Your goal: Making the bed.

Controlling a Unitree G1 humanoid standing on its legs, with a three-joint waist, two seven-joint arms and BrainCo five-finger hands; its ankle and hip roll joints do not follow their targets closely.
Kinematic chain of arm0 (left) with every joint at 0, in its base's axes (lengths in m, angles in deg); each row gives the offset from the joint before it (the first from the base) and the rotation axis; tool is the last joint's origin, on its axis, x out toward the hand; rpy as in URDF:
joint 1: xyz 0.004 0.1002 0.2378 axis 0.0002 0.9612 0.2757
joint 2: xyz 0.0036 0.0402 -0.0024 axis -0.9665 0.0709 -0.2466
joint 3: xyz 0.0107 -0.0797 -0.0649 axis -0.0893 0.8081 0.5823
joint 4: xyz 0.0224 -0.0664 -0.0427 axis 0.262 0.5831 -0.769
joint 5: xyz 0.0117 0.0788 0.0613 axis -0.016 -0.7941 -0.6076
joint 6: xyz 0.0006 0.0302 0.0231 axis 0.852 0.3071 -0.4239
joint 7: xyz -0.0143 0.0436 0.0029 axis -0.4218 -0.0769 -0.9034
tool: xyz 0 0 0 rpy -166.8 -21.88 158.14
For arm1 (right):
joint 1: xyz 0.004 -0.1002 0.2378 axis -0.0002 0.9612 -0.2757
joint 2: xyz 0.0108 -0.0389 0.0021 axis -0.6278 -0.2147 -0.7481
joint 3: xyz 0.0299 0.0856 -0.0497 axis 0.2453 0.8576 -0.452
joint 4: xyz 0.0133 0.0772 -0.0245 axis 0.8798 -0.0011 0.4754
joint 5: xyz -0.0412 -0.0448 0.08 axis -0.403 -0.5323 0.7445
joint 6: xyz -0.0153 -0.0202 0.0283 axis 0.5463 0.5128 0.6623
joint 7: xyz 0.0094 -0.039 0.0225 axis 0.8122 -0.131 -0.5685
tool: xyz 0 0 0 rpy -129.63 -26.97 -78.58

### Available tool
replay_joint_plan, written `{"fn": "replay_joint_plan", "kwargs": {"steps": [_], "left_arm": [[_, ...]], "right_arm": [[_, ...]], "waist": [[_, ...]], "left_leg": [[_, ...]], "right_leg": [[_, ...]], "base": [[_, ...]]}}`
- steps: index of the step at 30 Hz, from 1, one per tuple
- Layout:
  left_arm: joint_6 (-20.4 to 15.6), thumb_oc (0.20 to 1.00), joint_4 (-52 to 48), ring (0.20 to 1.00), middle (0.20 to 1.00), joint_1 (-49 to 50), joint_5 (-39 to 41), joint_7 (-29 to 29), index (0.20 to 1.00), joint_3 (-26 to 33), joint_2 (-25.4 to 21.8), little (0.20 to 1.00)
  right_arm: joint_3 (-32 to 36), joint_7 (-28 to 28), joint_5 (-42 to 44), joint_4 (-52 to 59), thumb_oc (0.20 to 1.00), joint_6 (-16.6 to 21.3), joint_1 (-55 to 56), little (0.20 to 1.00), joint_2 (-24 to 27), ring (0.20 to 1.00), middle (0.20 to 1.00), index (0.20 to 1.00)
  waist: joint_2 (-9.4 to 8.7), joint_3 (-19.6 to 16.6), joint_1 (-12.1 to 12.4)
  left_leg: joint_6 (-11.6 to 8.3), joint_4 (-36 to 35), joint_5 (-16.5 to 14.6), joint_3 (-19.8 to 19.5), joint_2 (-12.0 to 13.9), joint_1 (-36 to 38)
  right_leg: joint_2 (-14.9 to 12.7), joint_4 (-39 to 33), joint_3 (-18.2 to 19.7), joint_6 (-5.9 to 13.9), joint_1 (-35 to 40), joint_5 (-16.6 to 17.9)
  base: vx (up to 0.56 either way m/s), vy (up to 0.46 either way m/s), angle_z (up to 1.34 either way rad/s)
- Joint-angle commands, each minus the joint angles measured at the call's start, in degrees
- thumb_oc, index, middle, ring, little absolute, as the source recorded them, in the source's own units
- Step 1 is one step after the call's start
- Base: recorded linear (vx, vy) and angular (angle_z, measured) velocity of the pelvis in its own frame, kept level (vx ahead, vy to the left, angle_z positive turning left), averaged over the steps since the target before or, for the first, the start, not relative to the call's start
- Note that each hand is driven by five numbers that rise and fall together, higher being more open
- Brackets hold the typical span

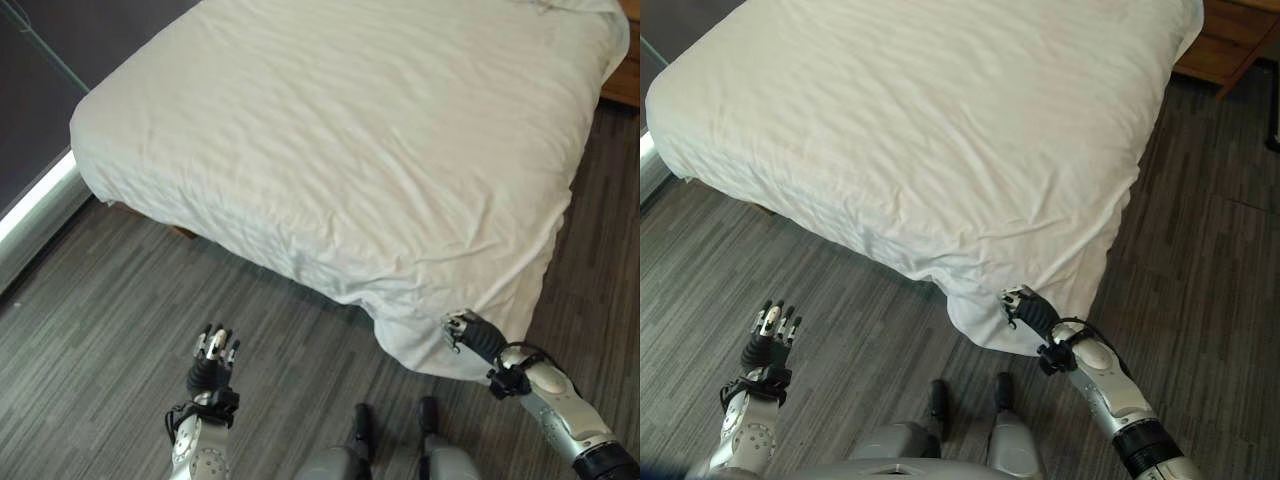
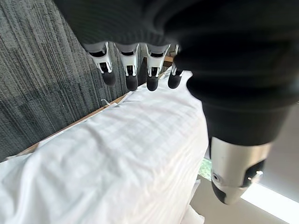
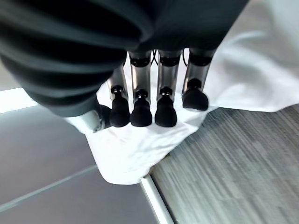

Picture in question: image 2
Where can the wooden bed frame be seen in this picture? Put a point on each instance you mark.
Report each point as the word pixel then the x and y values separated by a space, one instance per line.
pixel 70 126

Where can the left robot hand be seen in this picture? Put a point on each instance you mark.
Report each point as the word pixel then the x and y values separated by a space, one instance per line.
pixel 210 46

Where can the white striped duvet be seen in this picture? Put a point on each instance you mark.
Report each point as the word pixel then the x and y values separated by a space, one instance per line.
pixel 112 151

